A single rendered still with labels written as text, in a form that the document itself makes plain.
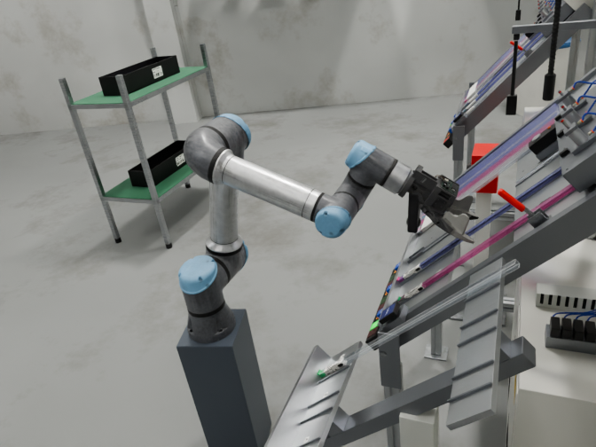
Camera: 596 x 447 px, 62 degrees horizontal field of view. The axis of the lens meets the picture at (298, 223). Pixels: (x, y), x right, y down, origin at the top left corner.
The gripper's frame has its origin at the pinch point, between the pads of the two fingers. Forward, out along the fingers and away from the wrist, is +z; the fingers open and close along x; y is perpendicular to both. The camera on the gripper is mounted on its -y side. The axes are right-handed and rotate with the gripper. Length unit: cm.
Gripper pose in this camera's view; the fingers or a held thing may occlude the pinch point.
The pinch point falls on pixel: (472, 231)
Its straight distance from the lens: 128.2
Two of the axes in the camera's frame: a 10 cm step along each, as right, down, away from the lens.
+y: 3.7, -7.1, -6.0
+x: 3.7, -4.8, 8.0
